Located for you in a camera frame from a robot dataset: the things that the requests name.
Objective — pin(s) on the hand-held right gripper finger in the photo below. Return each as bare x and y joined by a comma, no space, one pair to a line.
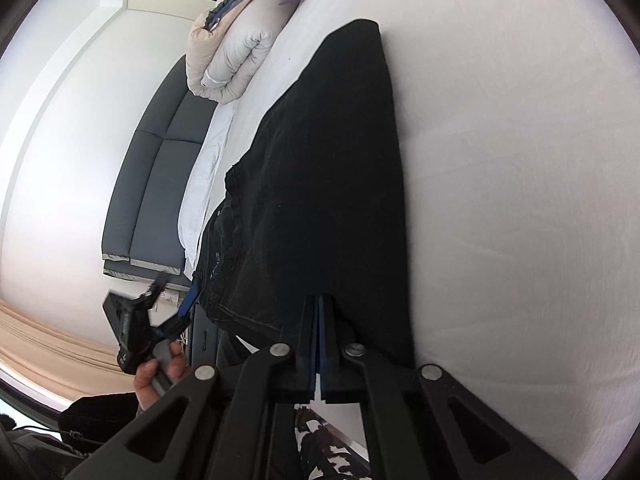
314,340
324,340

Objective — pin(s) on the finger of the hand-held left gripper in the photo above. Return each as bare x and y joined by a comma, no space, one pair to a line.
186,307
157,290

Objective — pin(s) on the black pants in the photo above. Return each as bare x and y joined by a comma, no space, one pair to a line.
325,185

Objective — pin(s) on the person's black sleeved left forearm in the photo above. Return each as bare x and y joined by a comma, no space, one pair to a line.
100,420

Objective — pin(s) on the person's left hand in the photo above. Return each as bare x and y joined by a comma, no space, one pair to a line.
147,385

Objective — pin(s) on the dark nightstand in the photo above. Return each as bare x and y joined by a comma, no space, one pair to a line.
210,340

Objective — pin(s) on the grey padded headboard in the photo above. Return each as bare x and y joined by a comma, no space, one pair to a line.
150,185

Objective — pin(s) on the black white patterned trousers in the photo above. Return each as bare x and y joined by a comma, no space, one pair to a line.
325,450

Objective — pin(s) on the bed with white sheet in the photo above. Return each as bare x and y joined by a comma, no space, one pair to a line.
500,185

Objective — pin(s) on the folded beige duvet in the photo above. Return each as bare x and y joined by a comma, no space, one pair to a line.
240,57

